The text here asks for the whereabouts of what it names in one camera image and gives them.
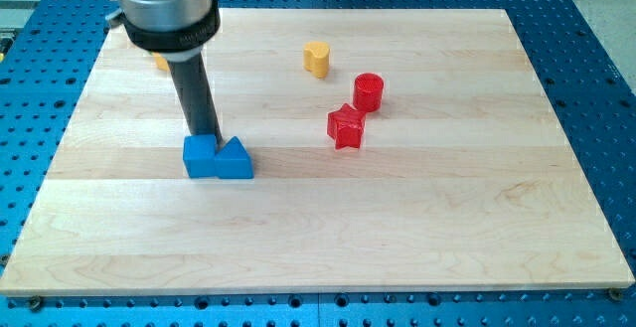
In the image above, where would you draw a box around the blue triangle block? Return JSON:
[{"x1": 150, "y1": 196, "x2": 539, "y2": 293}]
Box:
[{"x1": 214, "y1": 136, "x2": 254, "y2": 179}]

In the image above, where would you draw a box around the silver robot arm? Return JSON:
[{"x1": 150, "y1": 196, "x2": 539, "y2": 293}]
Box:
[{"x1": 106, "y1": 0, "x2": 221, "y2": 63}]

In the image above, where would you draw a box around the red star block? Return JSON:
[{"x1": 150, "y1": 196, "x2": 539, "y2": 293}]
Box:
[{"x1": 327, "y1": 103, "x2": 366, "y2": 150}]

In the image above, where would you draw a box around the light wooden board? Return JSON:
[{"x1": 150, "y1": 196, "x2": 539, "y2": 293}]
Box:
[{"x1": 1, "y1": 8, "x2": 634, "y2": 296}]

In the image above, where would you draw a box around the red cylinder block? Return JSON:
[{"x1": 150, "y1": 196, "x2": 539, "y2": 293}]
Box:
[{"x1": 353, "y1": 73, "x2": 385, "y2": 112}]

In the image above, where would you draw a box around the yellow heart block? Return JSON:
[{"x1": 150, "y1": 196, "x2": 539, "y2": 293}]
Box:
[{"x1": 303, "y1": 41, "x2": 330, "y2": 79}]

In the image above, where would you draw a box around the blue cube block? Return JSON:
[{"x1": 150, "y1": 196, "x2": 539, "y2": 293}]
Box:
[{"x1": 182, "y1": 134, "x2": 217, "y2": 178}]

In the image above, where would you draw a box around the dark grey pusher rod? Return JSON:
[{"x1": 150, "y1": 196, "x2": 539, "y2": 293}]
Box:
[{"x1": 168, "y1": 54, "x2": 223, "y2": 144}]

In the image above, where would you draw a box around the yellow block behind rod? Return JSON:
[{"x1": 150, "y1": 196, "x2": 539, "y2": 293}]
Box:
[{"x1": 151, "y1": 52, "x2": 170, "y2": 72}]

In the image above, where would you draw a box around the blue perforated table plate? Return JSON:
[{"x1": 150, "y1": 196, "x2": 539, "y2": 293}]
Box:
[{"x1": 1, "y1": 0, "x2": 635, "y2": 326}]

